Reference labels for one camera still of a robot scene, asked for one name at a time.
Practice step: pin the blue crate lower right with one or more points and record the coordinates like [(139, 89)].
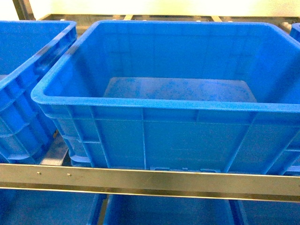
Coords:
[(269, 213)]

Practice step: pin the blue crate lower left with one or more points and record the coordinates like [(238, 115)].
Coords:
[(25, 207)]

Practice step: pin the blue plastic crate right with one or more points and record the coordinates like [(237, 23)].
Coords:
[(295, 31)]

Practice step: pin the blue crate lower centre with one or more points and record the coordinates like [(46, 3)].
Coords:
[(152, 210)]

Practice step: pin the blue plastic crate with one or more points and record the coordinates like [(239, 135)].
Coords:
[(28, 49), (184, 96), (295, 31)]

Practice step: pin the blue plastic crate centre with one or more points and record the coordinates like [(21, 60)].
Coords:
[(184, 96)]

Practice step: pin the metal roller rack frame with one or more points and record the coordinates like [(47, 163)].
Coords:
[(206, 185)]

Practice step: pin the blue plastic crate left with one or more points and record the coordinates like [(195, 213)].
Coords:
[(28, 49)]

